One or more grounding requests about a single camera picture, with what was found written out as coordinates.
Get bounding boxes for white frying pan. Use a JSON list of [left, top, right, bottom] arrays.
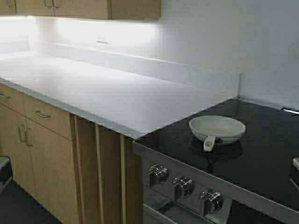
[[189, 115, 246, 152]]

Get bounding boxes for robot base right corner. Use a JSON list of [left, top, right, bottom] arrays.
[[289, 157, 299, 189]]

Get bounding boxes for robot base left corner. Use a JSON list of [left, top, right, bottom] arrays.
[[0, 156, 13, 192]]

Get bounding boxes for left chrome stove knob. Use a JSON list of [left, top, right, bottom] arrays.
[[149, 164, 169, 187]]

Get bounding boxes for chrome stove knob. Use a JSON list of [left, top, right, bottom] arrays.
[[172, 175, 194, 201], [199, 189, 224, 216], [149, 164, 169, 187]]

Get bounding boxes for middle chrome stove knob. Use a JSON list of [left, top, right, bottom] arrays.
[[172, 175, 194, 201]]

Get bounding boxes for wooden lower base cabinets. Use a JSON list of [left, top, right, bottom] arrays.
[[0, 84, 142, 224]]

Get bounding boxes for right chrome stove knob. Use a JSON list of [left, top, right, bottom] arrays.
[[199, 189, 224, 216]]

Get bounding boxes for black glass stove cooktop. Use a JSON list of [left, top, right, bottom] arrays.
[[136, 99, 299, 210]]

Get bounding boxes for wooden upper wall cabinets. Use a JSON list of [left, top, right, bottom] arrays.
[[0, 0, 162, 20]]

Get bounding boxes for right cabinet door handle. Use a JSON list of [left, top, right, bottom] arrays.
[[25, 128, 32, 147]]

